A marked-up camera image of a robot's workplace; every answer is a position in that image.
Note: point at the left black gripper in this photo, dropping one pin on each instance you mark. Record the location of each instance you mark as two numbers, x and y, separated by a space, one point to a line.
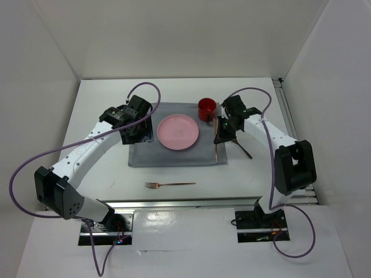
146 134

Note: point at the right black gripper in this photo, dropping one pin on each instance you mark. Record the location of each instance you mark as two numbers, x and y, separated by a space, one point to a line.
222 136

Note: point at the copper spoon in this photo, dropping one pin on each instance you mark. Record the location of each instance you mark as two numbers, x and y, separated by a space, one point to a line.
235 141

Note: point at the copper knife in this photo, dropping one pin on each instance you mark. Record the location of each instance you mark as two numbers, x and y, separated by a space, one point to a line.
215 133

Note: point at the grey cloth placemat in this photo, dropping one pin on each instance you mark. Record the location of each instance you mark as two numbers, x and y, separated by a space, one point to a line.
154 154

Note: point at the red mug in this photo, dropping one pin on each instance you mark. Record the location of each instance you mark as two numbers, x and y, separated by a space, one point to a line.
206 109

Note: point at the pink plate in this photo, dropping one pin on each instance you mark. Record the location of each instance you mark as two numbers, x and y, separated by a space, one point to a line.
177 132

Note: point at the copper fork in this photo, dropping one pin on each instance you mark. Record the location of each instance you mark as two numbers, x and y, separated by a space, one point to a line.
155 185

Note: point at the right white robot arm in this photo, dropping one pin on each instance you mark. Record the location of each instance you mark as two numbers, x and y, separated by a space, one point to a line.
292 161

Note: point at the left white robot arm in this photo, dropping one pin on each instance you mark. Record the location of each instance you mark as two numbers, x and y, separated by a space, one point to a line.
56 187

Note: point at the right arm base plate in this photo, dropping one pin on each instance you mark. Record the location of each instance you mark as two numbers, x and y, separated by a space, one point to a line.
249 230

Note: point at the aluminium rail frame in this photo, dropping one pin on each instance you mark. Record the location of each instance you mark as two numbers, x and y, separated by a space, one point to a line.
241 180

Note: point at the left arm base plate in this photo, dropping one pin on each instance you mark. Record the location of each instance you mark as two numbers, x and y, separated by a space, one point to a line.
120 231

